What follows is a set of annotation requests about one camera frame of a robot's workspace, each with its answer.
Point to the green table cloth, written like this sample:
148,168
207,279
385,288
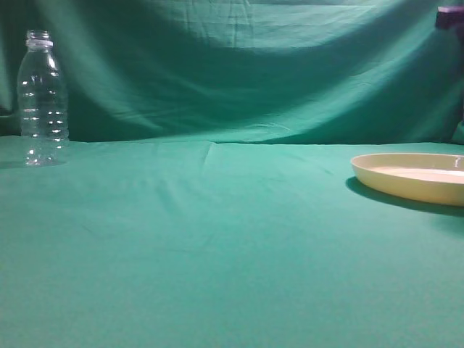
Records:
196,244

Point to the green backdrop cloth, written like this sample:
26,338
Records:
273,72

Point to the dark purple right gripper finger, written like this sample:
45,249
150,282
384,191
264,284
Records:
449,17

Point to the cream yellow plate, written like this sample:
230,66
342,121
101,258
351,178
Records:
422,177

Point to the clear plastic bottle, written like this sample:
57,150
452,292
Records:
42,99

